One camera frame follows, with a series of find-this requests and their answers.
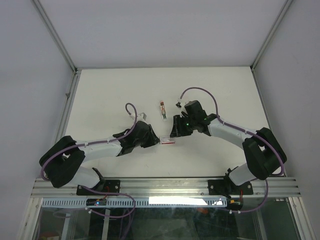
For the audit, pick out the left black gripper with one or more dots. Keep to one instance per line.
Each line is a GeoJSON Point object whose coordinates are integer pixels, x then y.
{"type": "Point", "coordinates": [152, 138]}

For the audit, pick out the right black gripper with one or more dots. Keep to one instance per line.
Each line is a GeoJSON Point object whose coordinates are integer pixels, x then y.
{"type": "Point", "coordinates": [177, 129]}

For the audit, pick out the red white staple box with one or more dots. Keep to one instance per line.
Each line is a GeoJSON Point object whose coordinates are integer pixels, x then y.
{"type": "Point", "coordinates": [166, 140]}

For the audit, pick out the pink mini stapler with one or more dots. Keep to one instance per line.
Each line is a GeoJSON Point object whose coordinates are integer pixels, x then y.
{"type": "Point", "coordinates": [163, 111]}

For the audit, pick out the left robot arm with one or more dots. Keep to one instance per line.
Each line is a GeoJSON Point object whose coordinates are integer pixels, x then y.
{"type": "Point", "coordinates": [62, 163]}

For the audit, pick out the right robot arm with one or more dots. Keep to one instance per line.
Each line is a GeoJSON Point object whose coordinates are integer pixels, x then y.
{"type": "Point", "coordinates": [263, 153]}

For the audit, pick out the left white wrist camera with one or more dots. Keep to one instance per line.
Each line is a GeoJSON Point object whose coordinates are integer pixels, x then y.
{"type": "Point", "coordinates": [139, 117]}

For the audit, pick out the white slotted cable duct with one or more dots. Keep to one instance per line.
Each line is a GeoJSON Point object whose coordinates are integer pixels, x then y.
{"type": "Point", "coordinates": [141, 202]}

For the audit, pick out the aluminium mounting rail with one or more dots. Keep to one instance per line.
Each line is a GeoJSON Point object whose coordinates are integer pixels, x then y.
{"type": "Point", "coordinates": [276, 187]}

